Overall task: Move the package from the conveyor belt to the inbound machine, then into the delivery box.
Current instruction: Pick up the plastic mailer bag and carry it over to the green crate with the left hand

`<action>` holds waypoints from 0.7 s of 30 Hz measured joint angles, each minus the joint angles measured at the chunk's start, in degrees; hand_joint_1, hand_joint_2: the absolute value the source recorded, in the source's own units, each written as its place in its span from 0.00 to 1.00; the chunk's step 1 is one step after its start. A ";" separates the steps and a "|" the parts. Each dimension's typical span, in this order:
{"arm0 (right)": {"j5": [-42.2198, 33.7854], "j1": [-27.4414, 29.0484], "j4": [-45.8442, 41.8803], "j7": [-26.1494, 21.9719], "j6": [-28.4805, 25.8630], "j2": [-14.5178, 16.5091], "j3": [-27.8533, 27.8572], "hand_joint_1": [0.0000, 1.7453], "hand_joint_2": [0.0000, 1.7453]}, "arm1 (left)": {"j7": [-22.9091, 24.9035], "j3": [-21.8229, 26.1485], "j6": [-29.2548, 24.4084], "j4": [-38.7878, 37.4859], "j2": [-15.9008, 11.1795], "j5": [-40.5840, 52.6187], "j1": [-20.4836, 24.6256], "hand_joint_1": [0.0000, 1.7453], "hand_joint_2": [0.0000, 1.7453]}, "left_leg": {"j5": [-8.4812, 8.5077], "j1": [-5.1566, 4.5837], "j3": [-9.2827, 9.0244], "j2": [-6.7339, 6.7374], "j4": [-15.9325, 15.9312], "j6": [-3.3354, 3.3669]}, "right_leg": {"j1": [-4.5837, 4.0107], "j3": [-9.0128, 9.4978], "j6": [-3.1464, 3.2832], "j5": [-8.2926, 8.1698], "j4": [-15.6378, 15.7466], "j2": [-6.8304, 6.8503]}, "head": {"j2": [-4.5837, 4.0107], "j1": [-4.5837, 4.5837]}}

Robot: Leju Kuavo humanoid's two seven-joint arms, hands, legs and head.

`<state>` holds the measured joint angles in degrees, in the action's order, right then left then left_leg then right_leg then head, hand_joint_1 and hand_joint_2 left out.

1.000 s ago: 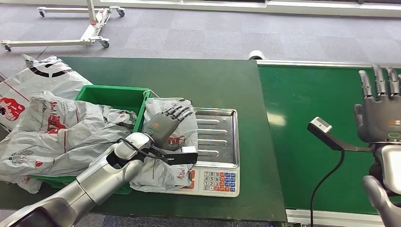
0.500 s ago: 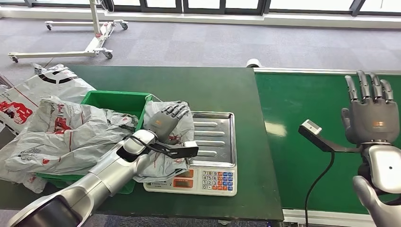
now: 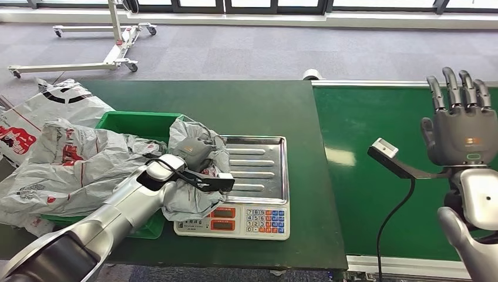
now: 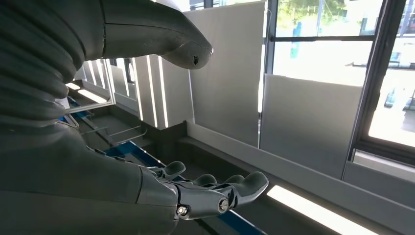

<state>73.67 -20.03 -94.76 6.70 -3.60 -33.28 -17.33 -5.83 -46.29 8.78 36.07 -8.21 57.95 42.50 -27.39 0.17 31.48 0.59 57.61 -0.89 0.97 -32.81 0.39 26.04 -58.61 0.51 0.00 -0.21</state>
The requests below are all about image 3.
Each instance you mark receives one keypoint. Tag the dark window frame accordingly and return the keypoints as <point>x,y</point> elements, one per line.
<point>225,6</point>

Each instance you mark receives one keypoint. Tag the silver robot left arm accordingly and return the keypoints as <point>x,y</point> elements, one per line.
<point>116,218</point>

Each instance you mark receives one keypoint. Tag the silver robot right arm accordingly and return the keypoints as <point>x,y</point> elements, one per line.
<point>478,194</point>

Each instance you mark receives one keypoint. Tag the white conveyor end roller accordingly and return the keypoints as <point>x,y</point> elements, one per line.
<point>312,74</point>

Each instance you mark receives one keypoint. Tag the small white poly mailer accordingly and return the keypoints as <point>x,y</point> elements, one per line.
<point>31,225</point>

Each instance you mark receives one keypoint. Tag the grey poly mailer red print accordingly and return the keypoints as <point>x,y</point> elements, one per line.
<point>186,202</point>

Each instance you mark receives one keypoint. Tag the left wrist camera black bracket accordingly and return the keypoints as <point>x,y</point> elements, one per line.
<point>216,183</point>

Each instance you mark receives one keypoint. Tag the green plastic crate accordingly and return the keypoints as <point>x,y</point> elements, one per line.
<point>136,124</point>

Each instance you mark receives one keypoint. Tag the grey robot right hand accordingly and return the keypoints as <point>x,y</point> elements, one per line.
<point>463,136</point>

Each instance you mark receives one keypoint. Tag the white window sill ledge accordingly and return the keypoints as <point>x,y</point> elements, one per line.
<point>272,19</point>

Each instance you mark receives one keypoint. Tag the white wheeled stand frame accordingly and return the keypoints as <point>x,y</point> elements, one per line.
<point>118,50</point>

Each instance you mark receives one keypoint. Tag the electronic scale steel tray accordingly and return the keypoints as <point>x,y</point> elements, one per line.
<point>256,167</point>

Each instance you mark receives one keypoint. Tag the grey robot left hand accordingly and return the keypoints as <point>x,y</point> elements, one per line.
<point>194,153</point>

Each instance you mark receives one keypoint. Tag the white poly mailer black stripe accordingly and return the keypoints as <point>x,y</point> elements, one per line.
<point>54,111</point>

